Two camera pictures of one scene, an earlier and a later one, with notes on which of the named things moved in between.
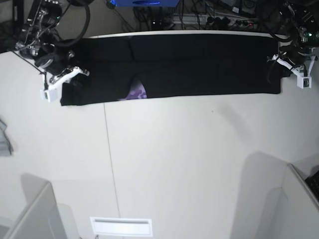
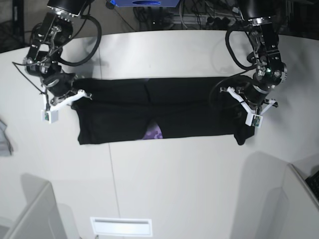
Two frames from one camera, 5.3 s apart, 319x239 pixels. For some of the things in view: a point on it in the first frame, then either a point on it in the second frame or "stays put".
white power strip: (213, 20) stays put
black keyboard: (313, 182) stays put
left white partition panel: (42, 219) stays put
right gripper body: (295, 53) → (255, 95)
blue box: (146, 3) stays put
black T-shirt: (131, 67) → (123, 109)
